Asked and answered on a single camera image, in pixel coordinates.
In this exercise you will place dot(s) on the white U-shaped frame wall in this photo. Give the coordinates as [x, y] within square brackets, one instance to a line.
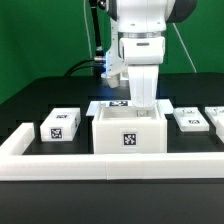
[15, 164]

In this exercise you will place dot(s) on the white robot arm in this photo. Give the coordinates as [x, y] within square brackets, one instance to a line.
[142, 19]

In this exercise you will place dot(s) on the white cabinet body box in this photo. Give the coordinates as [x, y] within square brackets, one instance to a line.
[119, 130]

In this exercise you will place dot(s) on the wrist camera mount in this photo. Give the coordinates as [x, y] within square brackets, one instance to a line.
[114, 74]

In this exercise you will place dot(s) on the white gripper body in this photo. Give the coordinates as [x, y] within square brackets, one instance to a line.
[142, 58]

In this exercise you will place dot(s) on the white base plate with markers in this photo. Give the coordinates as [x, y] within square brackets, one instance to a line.
[164, 104]

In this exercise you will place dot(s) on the white cabinet door panel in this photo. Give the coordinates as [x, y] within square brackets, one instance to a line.
[189, 119]
[216, 116]

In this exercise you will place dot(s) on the small white cabinet top box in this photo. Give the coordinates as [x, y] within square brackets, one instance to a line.
[60, 125]

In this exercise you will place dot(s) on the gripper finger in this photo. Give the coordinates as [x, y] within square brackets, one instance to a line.
[142, 112]

